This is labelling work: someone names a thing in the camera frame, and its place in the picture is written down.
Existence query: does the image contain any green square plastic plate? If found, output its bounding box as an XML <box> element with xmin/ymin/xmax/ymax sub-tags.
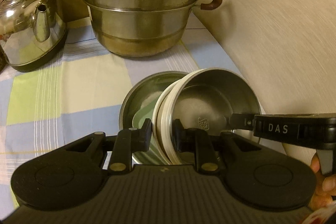
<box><xmin>132</xmin><ymin>103</ymin><xmax>172</xmax><ymax>164</ymax></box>

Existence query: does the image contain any small steel bowl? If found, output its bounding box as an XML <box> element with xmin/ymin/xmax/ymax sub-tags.
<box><xmin>171</xmin><ymin>68</ymin><xmax>262</xmax><ymax>164</ymax></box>

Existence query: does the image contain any white floral ceramic bowl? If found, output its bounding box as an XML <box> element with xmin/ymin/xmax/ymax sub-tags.
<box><xmin>151</xmin><ymin>79</ymin><xmax>181</xmax><ymax>165</ymax></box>

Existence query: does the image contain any steel kettle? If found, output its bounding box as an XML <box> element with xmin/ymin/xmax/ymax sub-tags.
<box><xmin>1</xmin><ymin>0</ymin><xmax>68</xmax><ymax>72</ymax></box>

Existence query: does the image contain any large steel plate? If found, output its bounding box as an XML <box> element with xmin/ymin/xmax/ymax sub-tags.
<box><xmin>119</xmin><ymin>70</ymin><xmax>189</xmax><ymax>166</ymax></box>

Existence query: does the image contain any checked pastel tablecloth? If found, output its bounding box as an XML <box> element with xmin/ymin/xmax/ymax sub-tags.
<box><xmin>1</xmin><ymin>15</ymin><xmax>237</xmax><ymax>218</ymax></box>

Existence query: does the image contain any person's right hand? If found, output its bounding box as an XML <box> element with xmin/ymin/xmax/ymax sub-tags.
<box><xmin>309</xmin><ymin>154</ymin><xmax>336</xmax><ymax>211</ymax></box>

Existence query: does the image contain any cream plastic bowl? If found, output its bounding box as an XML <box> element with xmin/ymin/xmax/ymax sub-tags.
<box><xmin>158</xmin><ymin>69</ymin><xmax>204</xmax><ymax>165</ymax></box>

